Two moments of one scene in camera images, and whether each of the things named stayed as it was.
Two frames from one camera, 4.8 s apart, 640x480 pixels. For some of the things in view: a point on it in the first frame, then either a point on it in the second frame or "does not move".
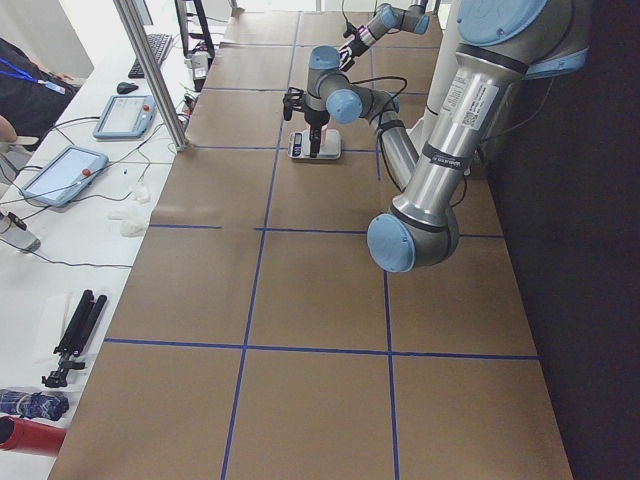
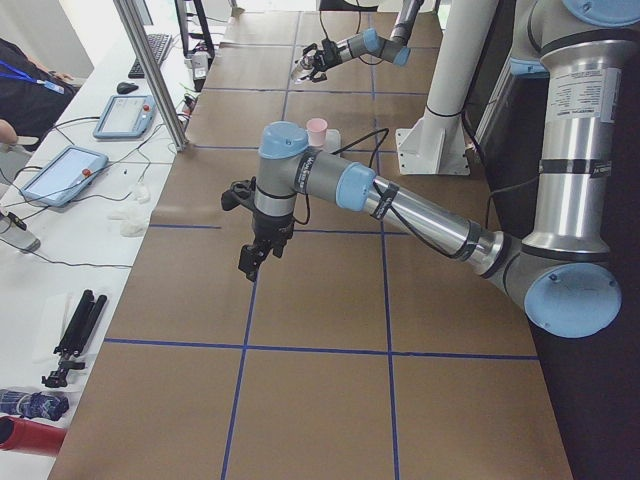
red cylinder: [30, 436] does not move
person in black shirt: [31, 95] does not move
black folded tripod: [75, 337] does not move
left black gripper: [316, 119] to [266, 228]
